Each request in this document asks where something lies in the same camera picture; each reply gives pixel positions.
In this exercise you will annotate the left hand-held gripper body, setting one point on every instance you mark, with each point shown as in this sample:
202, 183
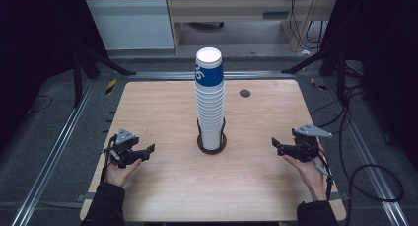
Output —
124, 137

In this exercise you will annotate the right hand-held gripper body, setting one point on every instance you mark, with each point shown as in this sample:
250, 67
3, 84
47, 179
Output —
305, 147

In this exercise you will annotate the black cup holder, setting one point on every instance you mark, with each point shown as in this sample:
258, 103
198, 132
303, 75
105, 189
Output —
212, 152

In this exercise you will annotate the stack of white paper cups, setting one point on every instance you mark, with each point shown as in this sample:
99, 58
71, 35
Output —
210, 114

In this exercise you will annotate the person's left hand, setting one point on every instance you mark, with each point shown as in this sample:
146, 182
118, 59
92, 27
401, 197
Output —
118, 176

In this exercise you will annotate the person's right hand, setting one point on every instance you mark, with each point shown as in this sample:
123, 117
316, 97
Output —
312, 176

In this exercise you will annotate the yellow black hazard tape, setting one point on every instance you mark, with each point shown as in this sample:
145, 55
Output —
318, 84
110, 87

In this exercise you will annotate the black round table grommet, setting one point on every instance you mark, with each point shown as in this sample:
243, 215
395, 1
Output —
244, 93

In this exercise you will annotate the black metal stand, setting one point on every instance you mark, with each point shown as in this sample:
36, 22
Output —
341, 74
77, 78

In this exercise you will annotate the small white floor object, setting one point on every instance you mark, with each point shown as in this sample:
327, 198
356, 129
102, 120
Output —
305, 52

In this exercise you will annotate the white cabinet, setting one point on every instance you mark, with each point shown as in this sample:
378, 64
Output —
131, 23

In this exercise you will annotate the light wooden desk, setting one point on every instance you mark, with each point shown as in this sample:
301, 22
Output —
230, 9

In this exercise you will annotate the grey table bracket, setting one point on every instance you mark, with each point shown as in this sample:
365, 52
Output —
340, 196
85, 196

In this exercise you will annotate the aluminium floor rail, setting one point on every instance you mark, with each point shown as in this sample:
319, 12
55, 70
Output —
368, 160
164, 75
49, 160

